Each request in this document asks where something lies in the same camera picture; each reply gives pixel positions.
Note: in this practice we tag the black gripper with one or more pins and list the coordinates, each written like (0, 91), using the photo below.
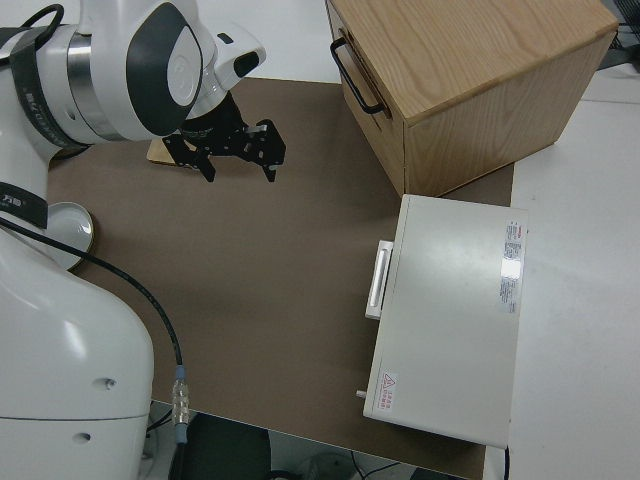
(235, 137)

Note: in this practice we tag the gray plate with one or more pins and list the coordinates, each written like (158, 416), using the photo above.
(70, 225)

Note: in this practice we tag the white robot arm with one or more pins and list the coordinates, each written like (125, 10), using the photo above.
(75, 350)

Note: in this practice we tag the brown table mat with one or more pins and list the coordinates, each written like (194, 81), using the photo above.
(250, 250)

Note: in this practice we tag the small wooden block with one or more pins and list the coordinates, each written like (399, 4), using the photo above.
(159, 152)

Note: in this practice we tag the white toaster oven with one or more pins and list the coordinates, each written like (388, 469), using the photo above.
(450, 310)

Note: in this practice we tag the light wooden drawer box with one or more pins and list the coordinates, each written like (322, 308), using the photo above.
(475, 75)

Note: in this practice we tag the black chair seat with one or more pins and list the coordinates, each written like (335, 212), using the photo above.
(225, 450)

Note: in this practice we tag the dark background equipment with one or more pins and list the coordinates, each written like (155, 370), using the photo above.
(627, 35)

